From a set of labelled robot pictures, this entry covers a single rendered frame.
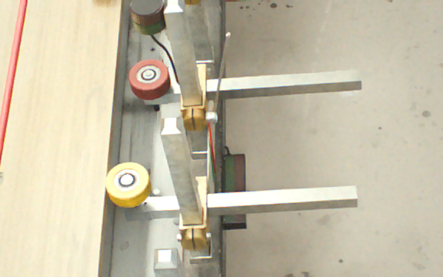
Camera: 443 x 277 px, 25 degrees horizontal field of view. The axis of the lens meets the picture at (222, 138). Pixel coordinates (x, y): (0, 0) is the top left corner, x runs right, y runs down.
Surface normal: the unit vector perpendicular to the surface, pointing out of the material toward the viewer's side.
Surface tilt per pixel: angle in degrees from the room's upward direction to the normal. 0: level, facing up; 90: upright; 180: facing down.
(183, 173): 90
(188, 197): 90
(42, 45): 0
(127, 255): 0
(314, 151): 0
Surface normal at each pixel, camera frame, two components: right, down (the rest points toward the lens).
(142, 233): -0.11, -0.60
